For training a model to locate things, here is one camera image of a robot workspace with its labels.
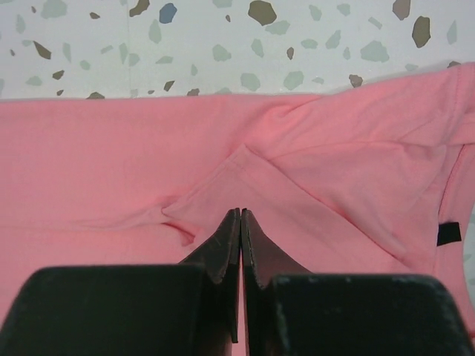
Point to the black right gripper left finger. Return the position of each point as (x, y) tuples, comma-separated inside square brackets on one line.
[(188, 308)]

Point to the pink t-shirt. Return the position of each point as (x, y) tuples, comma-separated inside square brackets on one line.
[(373, 180)]

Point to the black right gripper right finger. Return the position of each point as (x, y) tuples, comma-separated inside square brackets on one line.
[(291, 311)]

